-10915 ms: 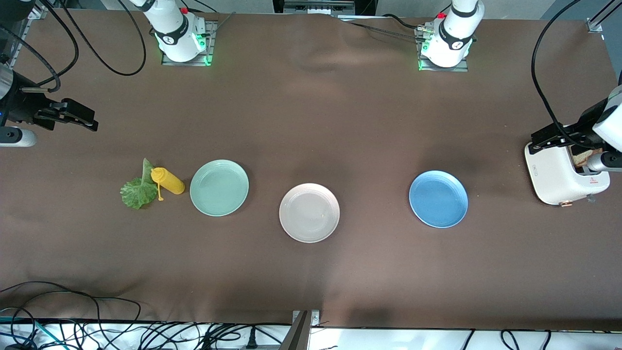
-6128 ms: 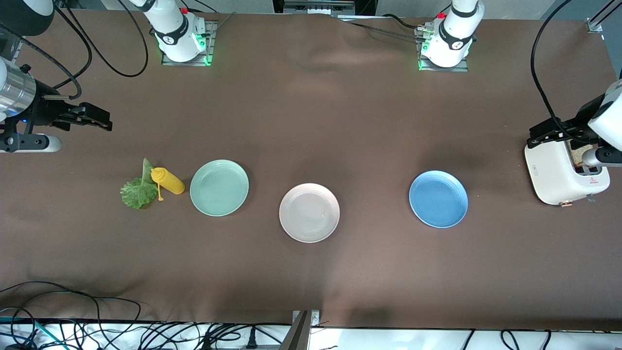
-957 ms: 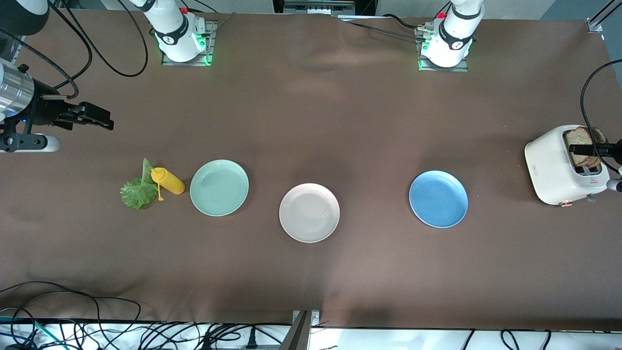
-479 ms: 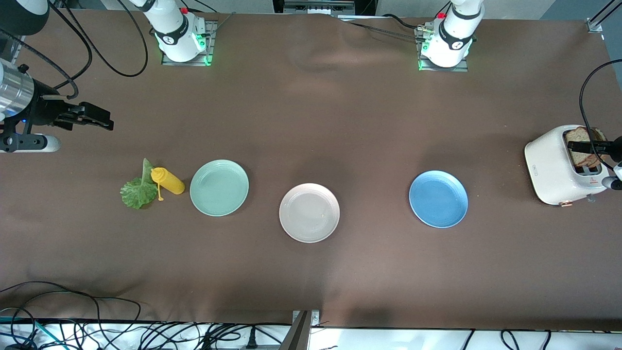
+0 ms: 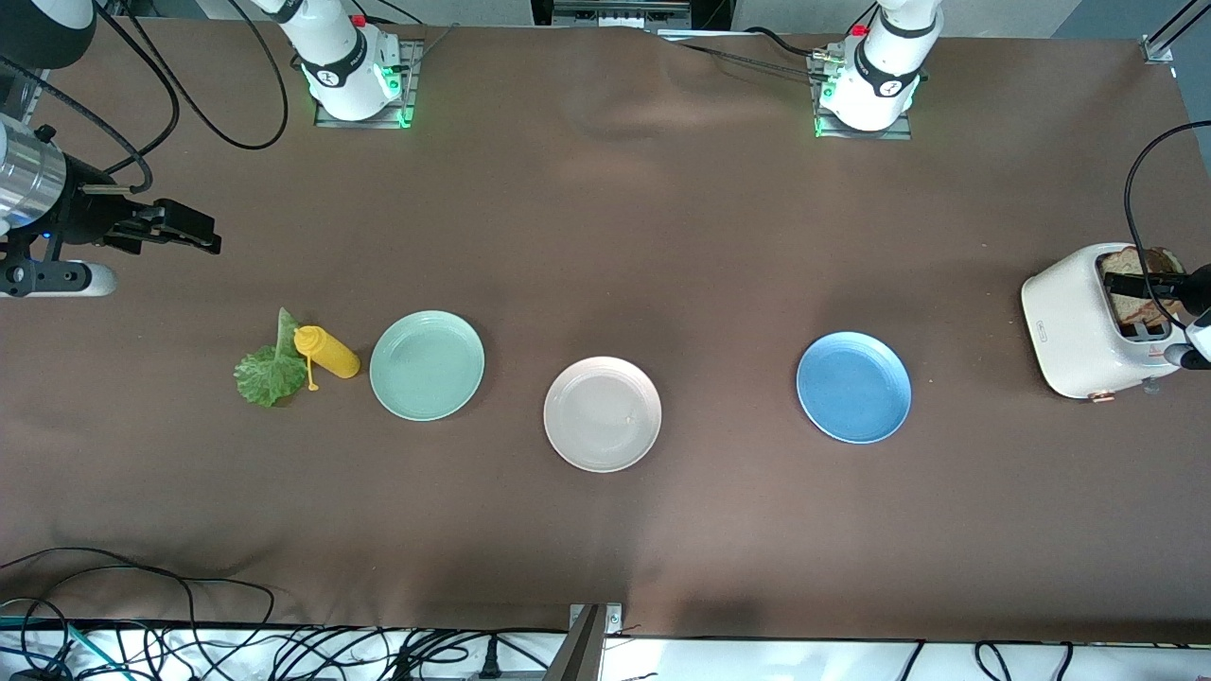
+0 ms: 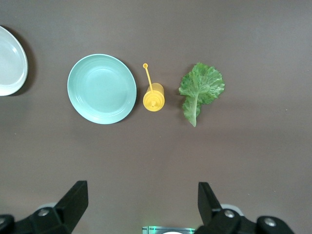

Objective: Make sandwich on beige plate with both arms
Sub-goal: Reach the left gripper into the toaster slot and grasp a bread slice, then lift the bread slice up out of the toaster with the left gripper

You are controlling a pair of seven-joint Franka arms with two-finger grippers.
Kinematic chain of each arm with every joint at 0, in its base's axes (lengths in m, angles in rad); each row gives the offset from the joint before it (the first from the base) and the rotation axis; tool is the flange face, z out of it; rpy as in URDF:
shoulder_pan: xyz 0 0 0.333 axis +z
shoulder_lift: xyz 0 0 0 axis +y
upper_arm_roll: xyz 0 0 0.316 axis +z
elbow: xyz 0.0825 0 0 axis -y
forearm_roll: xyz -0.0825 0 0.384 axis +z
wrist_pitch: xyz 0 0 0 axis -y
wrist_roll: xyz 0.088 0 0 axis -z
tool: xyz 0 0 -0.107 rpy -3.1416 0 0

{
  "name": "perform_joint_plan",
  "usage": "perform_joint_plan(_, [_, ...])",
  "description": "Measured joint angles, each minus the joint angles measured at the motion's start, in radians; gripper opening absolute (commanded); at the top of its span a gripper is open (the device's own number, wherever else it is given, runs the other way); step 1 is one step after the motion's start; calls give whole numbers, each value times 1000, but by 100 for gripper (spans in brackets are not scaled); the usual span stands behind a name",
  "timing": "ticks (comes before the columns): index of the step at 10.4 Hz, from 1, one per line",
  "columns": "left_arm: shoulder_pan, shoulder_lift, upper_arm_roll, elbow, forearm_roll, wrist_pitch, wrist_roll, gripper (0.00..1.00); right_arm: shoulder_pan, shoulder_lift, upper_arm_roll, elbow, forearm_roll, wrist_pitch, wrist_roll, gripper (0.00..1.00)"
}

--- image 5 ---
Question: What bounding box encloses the green lettuce leaf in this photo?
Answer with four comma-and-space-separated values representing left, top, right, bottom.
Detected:
234, 307, 308, 410

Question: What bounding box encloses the yellow mustard squeeze bottle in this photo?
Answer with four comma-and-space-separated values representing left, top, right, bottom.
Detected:
293, 325, 361, 392

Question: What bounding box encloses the mint green plate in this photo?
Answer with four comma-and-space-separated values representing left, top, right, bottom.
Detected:
369, 310, 485, 422

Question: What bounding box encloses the blue plate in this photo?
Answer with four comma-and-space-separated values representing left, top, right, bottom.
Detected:
796, 331, 913, 445

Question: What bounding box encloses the beige plate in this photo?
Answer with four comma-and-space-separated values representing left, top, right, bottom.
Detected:
543, 357, 662, 473

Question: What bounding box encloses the white toaster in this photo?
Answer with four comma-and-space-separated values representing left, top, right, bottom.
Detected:
1020, 242, 1189, 403

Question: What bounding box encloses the brown table cloth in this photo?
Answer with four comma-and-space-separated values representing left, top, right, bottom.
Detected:
0, 17, 1211, 644

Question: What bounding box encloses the black equipment rack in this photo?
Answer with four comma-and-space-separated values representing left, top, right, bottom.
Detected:
530, 0, 739, 34

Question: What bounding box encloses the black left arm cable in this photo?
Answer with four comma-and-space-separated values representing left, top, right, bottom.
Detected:
1123, 120, 1211, 332

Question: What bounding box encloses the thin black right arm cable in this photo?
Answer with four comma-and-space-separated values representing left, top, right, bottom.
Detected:
90, 0, 290, 151

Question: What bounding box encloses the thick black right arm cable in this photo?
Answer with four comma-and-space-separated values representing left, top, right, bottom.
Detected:
0, 0, 182, 196

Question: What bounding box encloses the aluminium frame rail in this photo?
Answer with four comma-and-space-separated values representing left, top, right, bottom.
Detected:
19, 19, 77, 129

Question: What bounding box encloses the aluminium corner bracket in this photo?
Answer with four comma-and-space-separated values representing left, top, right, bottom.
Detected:
1142, 0, 1211, 65

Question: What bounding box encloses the grey cable to arm base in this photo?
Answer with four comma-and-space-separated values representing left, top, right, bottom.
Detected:
402, 24, 462, 73

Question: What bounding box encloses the teal floor cable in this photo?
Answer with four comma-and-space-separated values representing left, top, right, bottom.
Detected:
0, 615, 133, 681

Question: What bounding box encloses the black cable to arm base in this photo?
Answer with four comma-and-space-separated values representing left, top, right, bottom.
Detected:
653, 26, 834, 77

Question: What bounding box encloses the grey metal camera post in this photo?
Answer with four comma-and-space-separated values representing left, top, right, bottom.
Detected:
553, 602, 623, 681

